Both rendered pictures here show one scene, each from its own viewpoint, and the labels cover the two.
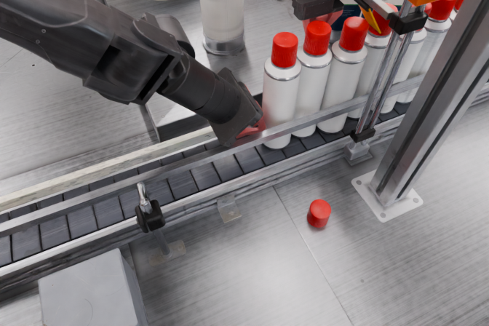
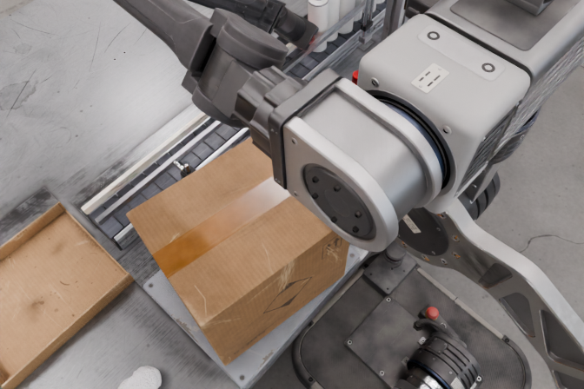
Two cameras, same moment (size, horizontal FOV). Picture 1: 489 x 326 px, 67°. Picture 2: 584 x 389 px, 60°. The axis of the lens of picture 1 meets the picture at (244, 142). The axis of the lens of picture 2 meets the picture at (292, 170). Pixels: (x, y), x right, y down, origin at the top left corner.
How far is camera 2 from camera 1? 0.83 m
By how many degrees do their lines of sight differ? 13
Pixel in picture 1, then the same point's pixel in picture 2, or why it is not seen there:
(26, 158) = (164, 113)
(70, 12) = not seen: outside the picture
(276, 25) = not seen: outside the picture
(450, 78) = not seen: outside the picture
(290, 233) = not seen: hidden behind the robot
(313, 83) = (335, 3)
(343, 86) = (349, 1)
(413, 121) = (391, 7)
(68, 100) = (162, 72)
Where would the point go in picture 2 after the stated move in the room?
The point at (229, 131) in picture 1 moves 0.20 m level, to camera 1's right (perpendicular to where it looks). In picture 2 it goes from (305, 41) to (378, 16)
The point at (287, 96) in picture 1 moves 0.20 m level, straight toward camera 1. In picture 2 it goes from (324, 15) to (348, 71)
